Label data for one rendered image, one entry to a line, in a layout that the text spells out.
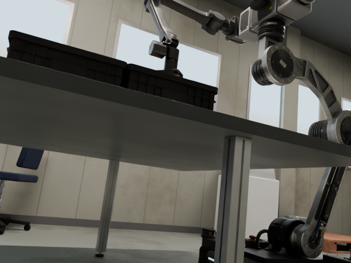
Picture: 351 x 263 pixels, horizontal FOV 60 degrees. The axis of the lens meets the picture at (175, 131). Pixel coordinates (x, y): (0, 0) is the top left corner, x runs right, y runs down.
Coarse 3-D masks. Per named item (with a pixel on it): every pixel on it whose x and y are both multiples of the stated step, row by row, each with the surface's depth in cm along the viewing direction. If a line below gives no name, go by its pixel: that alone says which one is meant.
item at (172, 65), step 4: (168, 60) 128; (172, 60) 127; (164, 64) 129; (168, 64) 127; (172, 64) 127; (176, 64) 128; (164, 68) 128; (168, 68) 127; (172, 68) 127; (176, 68) 128; (176, 72) 125; (180, 72) 127
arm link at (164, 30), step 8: (152, 0) 150; (152, 8) 148; (160, 8) 149; (152, 16) 148; (160, 16) 144; (160, 24) 140; (168, 24) 142; (160, 32) 138; (168, 32) 135; (160, 40) 138; (168, 40) 132
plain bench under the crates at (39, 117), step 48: (0, 96) 76; (48, 96) 71; (96, 96) 68; (144, 96) 73; (48, 144) 170; (96, 144) 146; (144, 144) 128; (192, 144) 114; (240, 144) 90; (288, 144) 93; (336, 144) 101; (240, 192) 88; (240, 240) 86
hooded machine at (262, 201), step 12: (252, 180) 368; (264, 180) 375; (276, 180) 382; (252, 192) 366; (264, 192) 372; (276, 192) 379; (216, 204) 399; (252, 204) 363; (264, 204) 370; (276, 204) 376; (216, 216) 393; (252, 216) 361; (264, 216) 367; (276, 216) 374; (216, 228) 388; (252, 228) 359; (264, 228) 365; (264, 240) 363
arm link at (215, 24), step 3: (210, 18) 169; (213, 18) 168; (210, 21) 169; (213, 21) 168; (216, 21) 168; (207, 24) 171; (210, 24) 170; (213, 24) 169; (216, 24) 168; (219, 24) 169; (222, 24) 168; (210, 27) 170; (213, 27) 170; (216, 27) 170; (219, 27) 171; (216, 30) 172
